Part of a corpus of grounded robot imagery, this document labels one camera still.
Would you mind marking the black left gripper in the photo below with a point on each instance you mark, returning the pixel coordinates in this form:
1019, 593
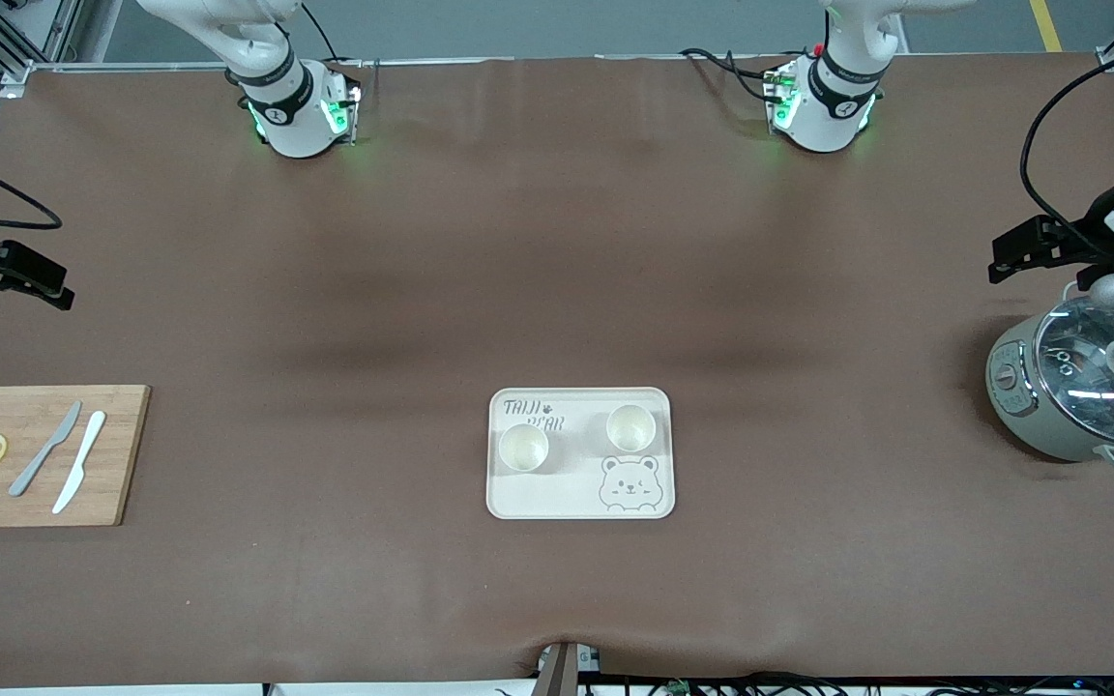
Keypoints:
1092, 243

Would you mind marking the white plastic cup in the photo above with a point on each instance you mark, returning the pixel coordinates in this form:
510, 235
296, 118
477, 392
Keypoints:
523, 448
630, 428

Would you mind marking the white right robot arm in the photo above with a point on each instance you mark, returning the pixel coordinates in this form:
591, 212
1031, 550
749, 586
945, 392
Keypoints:
286, 116

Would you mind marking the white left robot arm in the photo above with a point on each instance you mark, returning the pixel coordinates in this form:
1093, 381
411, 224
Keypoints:
828, 116

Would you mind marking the cream tray with bear print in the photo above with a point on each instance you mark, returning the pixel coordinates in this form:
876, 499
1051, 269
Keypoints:
567, 493

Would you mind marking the glass pot lid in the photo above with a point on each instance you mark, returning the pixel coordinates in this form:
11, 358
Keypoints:
1089, 387

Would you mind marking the grey-green electric cooking pot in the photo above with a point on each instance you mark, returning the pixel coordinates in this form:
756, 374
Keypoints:
1011, 406

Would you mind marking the grey plastic knife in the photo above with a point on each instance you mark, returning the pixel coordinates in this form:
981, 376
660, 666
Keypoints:
40, 454

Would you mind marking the white plastic knife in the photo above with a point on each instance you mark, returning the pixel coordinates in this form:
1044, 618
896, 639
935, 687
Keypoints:
78, 464

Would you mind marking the wooden cutting board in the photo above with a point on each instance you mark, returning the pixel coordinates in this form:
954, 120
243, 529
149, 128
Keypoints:
112, 483

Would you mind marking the brown table cover mat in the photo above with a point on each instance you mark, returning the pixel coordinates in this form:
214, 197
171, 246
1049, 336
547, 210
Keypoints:
228, 599

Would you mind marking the metal base plate green light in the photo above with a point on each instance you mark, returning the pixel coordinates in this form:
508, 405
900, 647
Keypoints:
344, 111

